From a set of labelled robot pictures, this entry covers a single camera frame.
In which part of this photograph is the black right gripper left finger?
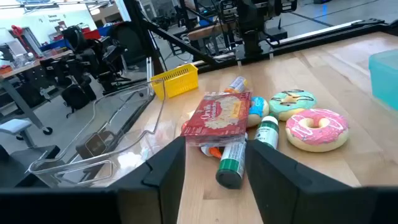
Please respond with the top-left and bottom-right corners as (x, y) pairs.
(117, 136), (187, 224)

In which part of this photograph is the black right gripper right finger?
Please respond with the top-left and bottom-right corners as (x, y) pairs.
(245, 139), (355, 224)

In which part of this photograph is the green candy colour bottle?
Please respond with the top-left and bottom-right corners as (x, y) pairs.
(215, 133), (249, 190)
(254, 114), (280, 150)

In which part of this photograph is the red small bottle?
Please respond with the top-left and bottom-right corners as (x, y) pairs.
(200, 145), (223, 160)

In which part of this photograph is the red popcorn packet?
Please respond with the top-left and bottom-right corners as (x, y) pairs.
(180, 91), (252, 147)

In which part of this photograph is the blue frosted donut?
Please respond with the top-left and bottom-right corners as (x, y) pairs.
(247, 96), (271, 128)

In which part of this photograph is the mint donut chocolate drizzle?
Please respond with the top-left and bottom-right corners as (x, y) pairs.
(268, 89), (318, 122)

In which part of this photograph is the black office chair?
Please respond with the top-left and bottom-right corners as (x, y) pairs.
(110, 21), (147, 68)

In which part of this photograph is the pink frosted donut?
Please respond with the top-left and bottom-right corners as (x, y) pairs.
(285, 108), (350, 153)

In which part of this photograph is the clear plastic bin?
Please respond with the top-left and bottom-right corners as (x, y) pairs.
(27, 78), (166, 188)

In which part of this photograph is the dark square box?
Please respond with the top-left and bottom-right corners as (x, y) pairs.
(75, 130), (118, 160)

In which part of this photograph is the yellow plastic basket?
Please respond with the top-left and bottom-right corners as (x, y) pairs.
(150, 63), (199, 101)

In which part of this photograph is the orange dropper bottle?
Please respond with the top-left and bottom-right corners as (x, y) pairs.
(223, 76), (249, 95)

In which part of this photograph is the black backpack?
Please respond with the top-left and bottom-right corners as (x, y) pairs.
(61, 83), (97, 113)

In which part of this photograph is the black seat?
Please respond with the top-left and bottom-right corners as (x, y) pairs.
(0, 144), (62, 188)

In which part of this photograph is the wooden background table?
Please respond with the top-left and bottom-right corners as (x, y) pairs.
(187, 23), (240, 43)

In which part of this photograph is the teal plastic bin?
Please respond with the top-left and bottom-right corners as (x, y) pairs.
(368, 49), (398, 111)

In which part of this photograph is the grey stool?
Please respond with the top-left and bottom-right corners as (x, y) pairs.
(0, 119), (34, 149)

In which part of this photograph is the wheeled workbench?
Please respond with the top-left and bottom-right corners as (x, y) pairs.
(0, 49), (74, 136)

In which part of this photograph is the black aluminium table frame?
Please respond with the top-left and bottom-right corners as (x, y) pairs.
(132, 0), (398, 75)

